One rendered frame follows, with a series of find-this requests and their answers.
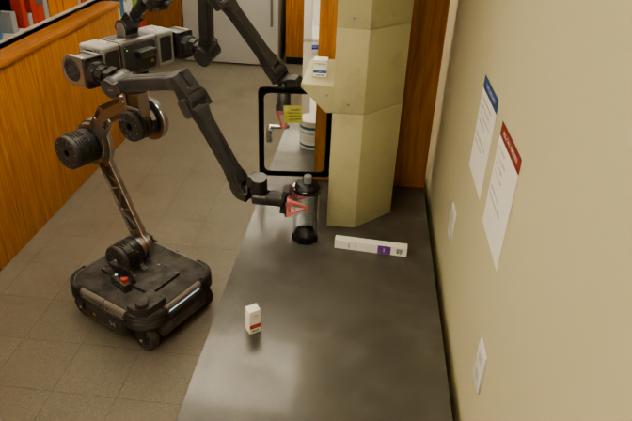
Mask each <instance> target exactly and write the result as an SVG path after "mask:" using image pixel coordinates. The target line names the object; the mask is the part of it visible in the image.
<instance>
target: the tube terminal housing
mask: <svg viewBox="0 0 632 421"><path fill-rule="evenodd" d="M410 31H411V23H402V24H396V25H392V26H386V27H381V28H375V29H354V28H338V27H337V38H336V56H335V75H334V93H333V111H332V129H331V147H330V165H329V182H328V201H327V219H326V225H327V226H346V227H357V226H360V225H362V224H365V223H367V222H369V221H371V220H373V219H375V218H377V217H380V216H382V215H384V214H386V213H389V212H390V206H391V198H392V190H393V181H394V173H395V164H396V156H397V147H398V139H399V131H400V123H401V114H402V106H403V90H404V81H405V74H406V65H407V57H408V48H409V40H410Z"/></svg>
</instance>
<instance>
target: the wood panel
mask: <svg viewBox="0 0 632 421"><path fill-rule="evenodd" d="M338 2H339V0H320V22H319V48H318V56H326V57H328V59H335V56H336V38H337V20H338ZM449 8H450V0H414V6H413V15H412V22H411V31H410V40H409V48H408V57H407V65H406V74H405V81H404V90H403V106H402V114H401V123H400V131H399V139H398V147H397V156H396V164H395V173H394V181H393V185H394V186H406V187H419V188H423V187H424V181H425V174H426V167H427V161H428V154H429V146H430V140H431V133H432V127H433V120H434V113H435V101H436V94H437V88H438V81H439V74H440V68H441V61H442V54H443V48H444V41H445V35H446V28H447V21H448V15H449Z"/></svg>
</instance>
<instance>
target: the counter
mask: <svg viewBox="0 0 632 421"><path fill-rule="evenodd" d="M316 180H317V181H319V182H320V183H321V184H322V185H323V191H322V192H321V193H320V206H319V221H318V230H319V232H318V241H316V242H315V243H313V244H311V245H304V244H298V243H296V242H295V241H294V240H293V239H292V230H293V215H292V216H290V217H284V215H285V214H282V213H279V207H276V206H266V205H256V208H255V210H254V212H253V215H252V218H251V220H250V223H249V226H248V228H247V231H246V233H245V237H244V240H243V243H242V245H241V248H240V251H239V253H238V256H237V258H236V260H235V263H234V266H233V268H232V271H231V274H230V276H229V281H228V283H227V285H226V288H225V290H224V293H223V296H222V299H221V301H220V304H219V306H218V308H217V311H216V314H215V316H214V319H213V323H212V326H211V329H210V331H209V333H208V336H207V338H206V341H205V344H204V347H203V349H202V352H201V355H200V356H199V359H198V362H197V366H196V369H195V371H194V374H193V377H192V379H191V381H190V384H189V386H188V389H187V392H186V395H185V397H184V400H183V403H182V406H181V409H180V411H179V414H178V417H177V419H176V421H453V419H452V411H451V404H450V390H449V383H448V375H447V368H446V360H445V352H444V345H443V338H442V331H441V323H440V316H439V308H438V300H437V293H436V286H435V272H434V264H433V257H432V249H431V242H430V235H429V227H428V220H427V212H426V205H425V197H424V191H423V188H419V187H406V186H394V185H393V190H392V197H391V206H390V212H389V213H386V214H384V215H382V216H380V217H377V218H375V219H373V220H371V221H369V222H367V223H365V224H362V225H360V226H357V227H346V226H327V225H326V219H327V201H328V182H329V180H322V179H316ZM336 235H341V236H348V237H356V238H363V239H371V240H378V241H385V242H399V243H407V254H406V257H400V256H393V255H385V254H378V253H371V252H363V251H356V250H349V249H341V248H335V247H334V246H335V238H336ZM251 304H257V305H258V307H259V308H260V309H261V330H260V331H259V332H256V333H254V334H252V335H250V334H249V332H248V331H247V330H246V328H245V307H246V306H248V305H251Z"/></svg>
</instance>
